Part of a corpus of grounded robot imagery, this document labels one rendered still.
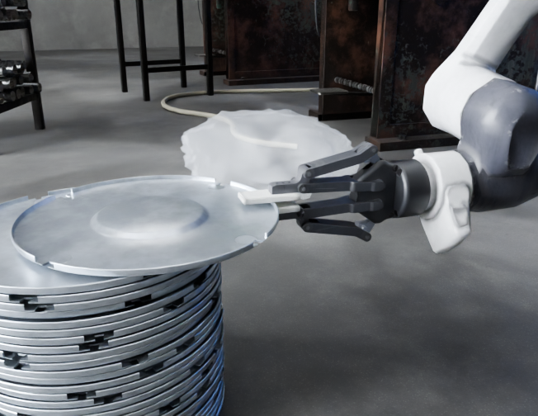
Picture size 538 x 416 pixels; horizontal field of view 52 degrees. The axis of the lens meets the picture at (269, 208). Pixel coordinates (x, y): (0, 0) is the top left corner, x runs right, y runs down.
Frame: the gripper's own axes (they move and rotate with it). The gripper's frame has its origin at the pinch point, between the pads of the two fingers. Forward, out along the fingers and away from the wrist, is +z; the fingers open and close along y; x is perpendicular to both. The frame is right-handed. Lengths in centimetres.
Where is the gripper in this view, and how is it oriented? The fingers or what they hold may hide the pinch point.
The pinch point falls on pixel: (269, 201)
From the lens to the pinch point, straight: 66.7
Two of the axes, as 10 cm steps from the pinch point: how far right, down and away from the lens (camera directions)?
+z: -9.5, 1.0, -2.8
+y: 0.0, -9.4, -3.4
